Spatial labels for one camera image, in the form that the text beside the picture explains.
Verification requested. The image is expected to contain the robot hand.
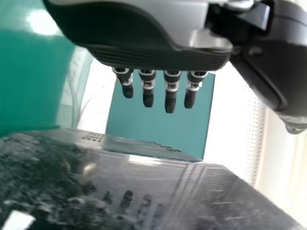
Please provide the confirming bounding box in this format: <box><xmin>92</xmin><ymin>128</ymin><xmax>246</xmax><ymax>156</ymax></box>
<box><xmin>43</xmin><ymin>0</ymin><xmax>307</xmax><ymax>135</ymax></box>

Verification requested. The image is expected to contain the white perforated cable duct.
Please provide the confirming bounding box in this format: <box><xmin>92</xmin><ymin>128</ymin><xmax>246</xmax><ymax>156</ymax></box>
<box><xmin>241</xmin><ymin>76</ymin><xmax>268</xmax><ymax>190</ymax></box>

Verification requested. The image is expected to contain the black oven with glass door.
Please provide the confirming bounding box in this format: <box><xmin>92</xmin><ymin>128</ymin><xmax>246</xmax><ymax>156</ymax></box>
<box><xmin>0</xmin><ymin>128</ymin><xmax>306</xmax><ymax>230</ymax></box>

